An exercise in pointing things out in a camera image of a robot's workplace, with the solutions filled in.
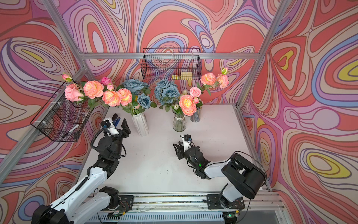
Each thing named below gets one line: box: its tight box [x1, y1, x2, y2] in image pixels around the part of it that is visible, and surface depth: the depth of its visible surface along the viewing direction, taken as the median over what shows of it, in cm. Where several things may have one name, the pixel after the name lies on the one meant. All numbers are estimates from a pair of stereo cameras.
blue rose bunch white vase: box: [116, 78, 158, 116], surface depth 74 cm
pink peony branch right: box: [200, 67, 229, 96], surface depth 67 cm
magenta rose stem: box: [99, 76, 111, 90], surface depth 61 cm
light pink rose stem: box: [64, 83, 85, 102], surface depth 53 cm
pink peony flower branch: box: [61, 73, 104, 110], surface depth 56 cm
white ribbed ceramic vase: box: [131, 112, 150, 137], surface depth 91 cm
